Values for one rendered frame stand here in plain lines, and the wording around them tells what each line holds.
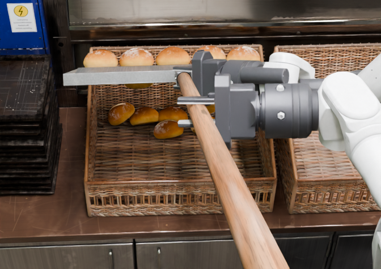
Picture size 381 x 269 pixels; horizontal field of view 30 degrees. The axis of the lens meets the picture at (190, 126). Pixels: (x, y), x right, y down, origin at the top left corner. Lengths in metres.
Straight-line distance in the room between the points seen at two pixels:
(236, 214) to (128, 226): 1.52
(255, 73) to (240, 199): 0.83
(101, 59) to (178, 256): 0.64
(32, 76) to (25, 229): 0.44
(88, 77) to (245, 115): 0.62
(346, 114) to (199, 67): 0.54
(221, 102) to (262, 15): 1.14
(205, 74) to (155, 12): 0.71
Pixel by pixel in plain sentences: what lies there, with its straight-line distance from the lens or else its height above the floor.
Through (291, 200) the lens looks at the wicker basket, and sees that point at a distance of 2.11.
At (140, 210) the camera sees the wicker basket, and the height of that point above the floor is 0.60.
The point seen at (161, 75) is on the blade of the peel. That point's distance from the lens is 1.66.
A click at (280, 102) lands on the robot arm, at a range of 1.11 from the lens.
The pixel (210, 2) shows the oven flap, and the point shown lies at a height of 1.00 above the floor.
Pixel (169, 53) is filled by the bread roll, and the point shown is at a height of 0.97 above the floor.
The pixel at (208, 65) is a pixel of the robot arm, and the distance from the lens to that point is 1.53.
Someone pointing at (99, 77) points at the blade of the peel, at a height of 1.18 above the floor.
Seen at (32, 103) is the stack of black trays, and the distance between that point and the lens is 2.04.
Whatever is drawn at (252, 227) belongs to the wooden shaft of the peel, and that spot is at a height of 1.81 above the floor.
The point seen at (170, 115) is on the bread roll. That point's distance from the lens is 2.31.
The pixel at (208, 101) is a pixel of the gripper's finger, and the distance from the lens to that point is 1.13.
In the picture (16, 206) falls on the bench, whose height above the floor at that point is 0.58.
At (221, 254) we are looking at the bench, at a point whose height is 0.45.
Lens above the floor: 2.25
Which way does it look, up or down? 44 degrees down
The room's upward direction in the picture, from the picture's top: 1 degrees clockwise
